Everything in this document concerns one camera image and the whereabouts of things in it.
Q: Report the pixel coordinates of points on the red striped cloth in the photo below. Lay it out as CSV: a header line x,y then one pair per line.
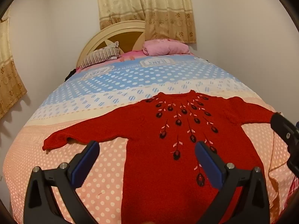
x,y
294,190

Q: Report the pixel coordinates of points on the striped pillow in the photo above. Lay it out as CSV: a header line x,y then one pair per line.
x,y
98,57

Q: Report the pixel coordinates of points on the polka dot bed blanket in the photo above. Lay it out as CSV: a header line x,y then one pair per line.
x,y
70,98

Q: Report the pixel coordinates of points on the pink pillow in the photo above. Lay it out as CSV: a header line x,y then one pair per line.
x,y
163,47

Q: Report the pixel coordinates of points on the dark cloth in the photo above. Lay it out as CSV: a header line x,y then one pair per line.
x,y
71,74

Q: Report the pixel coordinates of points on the cream wooden headboard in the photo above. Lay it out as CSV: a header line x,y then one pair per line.
x,y
93,42

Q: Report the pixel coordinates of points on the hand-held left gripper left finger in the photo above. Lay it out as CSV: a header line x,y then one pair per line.
x,y
85,163

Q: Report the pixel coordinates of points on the pink floral bed sheet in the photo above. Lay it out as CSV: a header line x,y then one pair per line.
x,y
132,54

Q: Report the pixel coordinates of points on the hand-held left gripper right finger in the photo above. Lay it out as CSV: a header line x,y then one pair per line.
x,y
208,165

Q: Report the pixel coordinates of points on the red embroidered knit sweater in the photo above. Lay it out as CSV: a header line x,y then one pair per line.
x,y
163,179

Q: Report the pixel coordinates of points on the beige patterned curtain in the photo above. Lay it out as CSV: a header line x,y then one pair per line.
x,y
9,74
170,11
119,4

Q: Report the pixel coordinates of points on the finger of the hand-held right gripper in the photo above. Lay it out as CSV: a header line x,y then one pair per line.
x,y
294,163
281,124

